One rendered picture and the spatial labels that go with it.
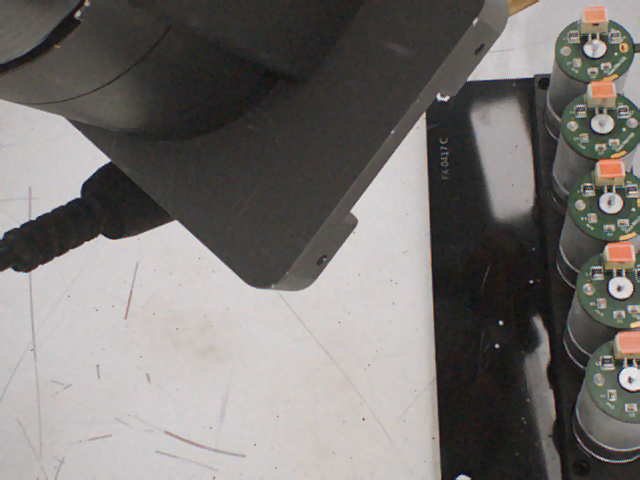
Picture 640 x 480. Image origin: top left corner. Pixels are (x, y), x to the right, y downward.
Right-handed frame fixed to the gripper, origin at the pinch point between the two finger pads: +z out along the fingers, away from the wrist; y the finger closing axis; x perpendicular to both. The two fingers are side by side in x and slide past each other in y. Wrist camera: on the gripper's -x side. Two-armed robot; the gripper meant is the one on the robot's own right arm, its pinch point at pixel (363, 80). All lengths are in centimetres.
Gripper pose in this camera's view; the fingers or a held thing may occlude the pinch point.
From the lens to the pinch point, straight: 30.6
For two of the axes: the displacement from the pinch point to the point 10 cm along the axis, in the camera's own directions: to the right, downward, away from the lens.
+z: 4.0, 0.7, 9.1
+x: -5.9, 7.9, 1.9
